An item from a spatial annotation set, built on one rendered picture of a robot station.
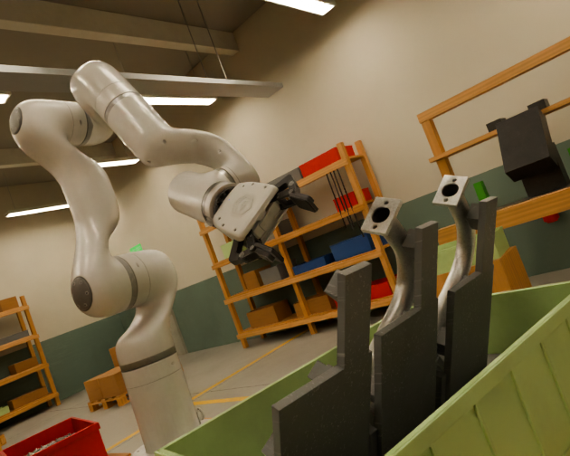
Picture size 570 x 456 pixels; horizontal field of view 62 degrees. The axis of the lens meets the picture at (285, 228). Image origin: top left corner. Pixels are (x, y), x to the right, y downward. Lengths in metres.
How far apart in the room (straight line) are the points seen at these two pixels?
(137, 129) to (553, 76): 5.00
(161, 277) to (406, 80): 5.26
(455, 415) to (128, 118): 0.74
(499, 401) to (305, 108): 6.37
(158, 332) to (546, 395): 0.71
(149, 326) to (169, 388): 0.13
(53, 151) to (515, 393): 0.94
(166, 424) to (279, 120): 6.33
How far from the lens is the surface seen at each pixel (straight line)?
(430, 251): 0.69
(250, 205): 0.73
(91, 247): 1.04
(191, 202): 0.84
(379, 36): 6.31
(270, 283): 6.98
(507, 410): 0.64
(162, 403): 1.05
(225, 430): 0.84
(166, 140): 0.93
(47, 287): 11.32
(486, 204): 0.80
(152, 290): 1.07
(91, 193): 1.09
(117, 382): 7.32
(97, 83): 1.04
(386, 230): 0.63
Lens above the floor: 1.17
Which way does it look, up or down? 3 degrees up
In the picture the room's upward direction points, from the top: 21 degrees counter-clockwise
